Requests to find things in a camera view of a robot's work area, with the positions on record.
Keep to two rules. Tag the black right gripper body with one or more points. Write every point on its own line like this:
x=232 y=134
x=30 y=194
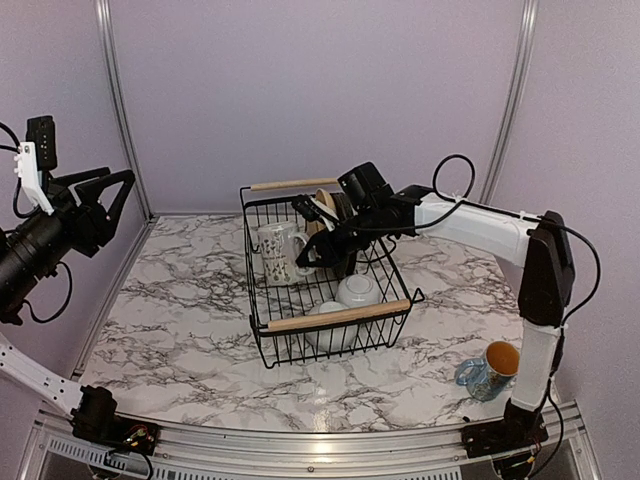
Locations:
x=369 y=229

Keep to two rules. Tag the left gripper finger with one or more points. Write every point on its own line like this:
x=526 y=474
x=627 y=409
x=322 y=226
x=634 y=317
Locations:
x=62 y=188
x=105 y=220

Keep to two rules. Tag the left aluminium frame post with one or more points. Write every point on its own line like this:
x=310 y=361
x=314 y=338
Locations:
x=107 y=40

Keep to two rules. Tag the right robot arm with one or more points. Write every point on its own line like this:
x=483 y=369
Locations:
x=536 y=246

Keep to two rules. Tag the aluminium frame post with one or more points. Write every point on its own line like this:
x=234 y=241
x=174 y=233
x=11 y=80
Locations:
x=515 y=93
x=107 y=40

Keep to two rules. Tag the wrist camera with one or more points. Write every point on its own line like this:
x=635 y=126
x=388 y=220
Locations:
x=304 y=205
x=37 y=157

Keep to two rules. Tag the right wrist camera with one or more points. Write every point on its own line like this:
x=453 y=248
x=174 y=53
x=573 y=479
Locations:
x=304 y=205

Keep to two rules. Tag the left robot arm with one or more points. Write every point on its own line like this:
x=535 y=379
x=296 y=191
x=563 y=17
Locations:
x=57 y=270

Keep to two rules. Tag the right aluminium frame post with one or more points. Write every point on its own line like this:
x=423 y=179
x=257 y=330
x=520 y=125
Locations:
x=515 y=93

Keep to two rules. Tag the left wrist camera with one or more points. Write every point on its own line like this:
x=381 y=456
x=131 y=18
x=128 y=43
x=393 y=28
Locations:
x=37 y=157

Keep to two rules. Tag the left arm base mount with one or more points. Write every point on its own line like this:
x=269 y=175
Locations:
x=125 y=433

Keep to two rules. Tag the white bowl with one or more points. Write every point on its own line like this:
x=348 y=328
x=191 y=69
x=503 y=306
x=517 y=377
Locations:
x=331 y=338
x=358 y=290

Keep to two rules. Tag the cream gold rimmed plate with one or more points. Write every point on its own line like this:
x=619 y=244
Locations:
x=324 y=199

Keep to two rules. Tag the black wire dish rack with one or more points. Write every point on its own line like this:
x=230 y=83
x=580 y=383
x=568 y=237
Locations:
x=274 y=303

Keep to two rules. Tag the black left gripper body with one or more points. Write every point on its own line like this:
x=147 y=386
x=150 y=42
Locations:
x=15 y=269

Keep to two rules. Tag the front aluminium rail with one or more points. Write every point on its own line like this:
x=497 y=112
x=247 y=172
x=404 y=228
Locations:
x=197 y=452

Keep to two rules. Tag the grey reindeer plate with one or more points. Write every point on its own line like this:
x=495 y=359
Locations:
x=344 y=209

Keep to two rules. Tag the patterned mug yellow inside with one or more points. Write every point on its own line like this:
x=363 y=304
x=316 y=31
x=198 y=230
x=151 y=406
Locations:
x=280 y=244

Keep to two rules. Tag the blue mug yellow inside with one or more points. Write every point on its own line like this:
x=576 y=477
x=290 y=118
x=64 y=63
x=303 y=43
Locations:
x=487 y=376

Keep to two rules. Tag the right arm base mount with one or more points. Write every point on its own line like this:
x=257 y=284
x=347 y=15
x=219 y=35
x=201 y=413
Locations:
x=499 y=436

